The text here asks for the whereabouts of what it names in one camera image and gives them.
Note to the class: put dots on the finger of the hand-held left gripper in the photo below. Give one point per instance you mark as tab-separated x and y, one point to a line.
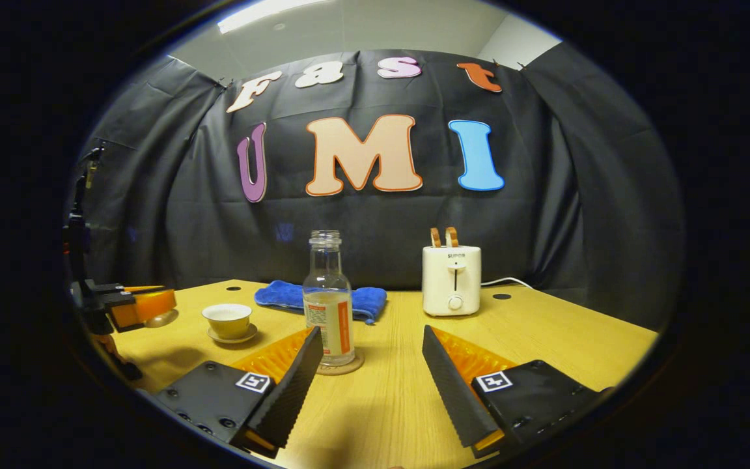
147	305
105	290

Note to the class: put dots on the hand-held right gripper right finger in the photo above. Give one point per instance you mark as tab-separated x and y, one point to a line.
453	384

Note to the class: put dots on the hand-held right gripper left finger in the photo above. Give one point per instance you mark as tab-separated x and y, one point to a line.
290	391

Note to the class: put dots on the round wooden coaster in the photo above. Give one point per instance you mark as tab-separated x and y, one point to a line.
349	368

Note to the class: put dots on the yellow teacup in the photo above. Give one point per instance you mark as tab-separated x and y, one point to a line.
227	324

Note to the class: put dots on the clear glass water bottle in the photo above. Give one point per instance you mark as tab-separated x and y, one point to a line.
328	312

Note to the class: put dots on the yellow saucer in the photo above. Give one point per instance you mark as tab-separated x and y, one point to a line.
235	340

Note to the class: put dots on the blue towel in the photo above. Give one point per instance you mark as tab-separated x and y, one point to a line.
280	296

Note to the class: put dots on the white toaster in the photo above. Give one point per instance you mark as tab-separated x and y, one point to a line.
451	280

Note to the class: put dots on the toasted bread slice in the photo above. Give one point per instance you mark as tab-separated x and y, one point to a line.
435	238
452	236

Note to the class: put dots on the black backdrop cloth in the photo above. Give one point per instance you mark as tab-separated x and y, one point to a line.
381	221

